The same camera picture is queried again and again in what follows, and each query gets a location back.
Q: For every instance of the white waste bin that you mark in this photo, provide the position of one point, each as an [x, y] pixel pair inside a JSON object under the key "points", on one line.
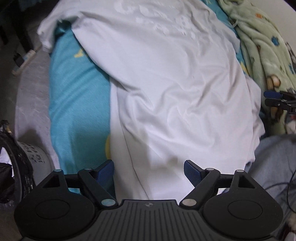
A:
{"points": [[40, 162]]}

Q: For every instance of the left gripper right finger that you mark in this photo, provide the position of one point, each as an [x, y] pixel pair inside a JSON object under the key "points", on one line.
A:
{"points": [[204, 182]]}

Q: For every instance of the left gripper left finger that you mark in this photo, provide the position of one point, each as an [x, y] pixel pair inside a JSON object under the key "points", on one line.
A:
{"points": [[98, 185]]}

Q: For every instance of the green fleece cartoon blanket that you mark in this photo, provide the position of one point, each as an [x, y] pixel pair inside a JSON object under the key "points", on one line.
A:
{"points": [[266, 55]]}

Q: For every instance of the white t-shirt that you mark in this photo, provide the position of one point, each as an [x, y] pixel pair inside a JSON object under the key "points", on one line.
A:
{"points": [[178, 91]]}

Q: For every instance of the light blue jeans leg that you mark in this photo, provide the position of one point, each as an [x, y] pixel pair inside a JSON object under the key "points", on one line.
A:
{"points": [[274, 170]]}

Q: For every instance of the white power strip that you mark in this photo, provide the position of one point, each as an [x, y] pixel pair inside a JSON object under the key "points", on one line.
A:
{"points": [[29, 56]]}

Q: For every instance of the teal patterned bed sheet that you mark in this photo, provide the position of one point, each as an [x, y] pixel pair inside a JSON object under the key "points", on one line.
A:
{"points": [[80, 103]]}

